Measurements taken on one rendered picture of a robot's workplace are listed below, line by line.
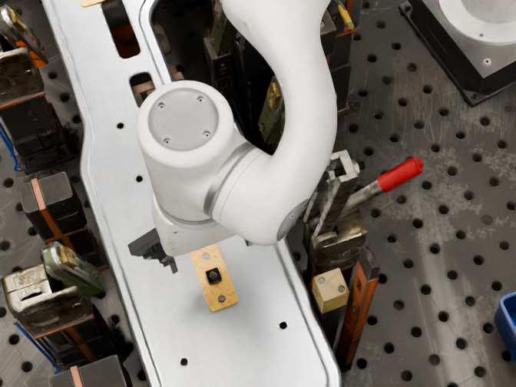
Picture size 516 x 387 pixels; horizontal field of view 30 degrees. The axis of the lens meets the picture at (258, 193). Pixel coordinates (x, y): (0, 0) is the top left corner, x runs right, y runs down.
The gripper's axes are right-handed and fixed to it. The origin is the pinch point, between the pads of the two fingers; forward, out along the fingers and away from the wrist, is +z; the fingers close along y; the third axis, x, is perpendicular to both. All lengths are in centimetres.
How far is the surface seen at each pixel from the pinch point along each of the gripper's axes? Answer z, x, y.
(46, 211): 14.2, -17.3, 17.7
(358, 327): 16.3, 11.5, -15.3
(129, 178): 12.2, -17.0, 5.9
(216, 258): 11.8, -2.2, -1.2
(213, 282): 11.3, 0.8, 0.4
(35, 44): 10.3, -40.3, 11.9
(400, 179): -1.4, 0.8, -23.6
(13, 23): 3.3, -39.7, 13.4
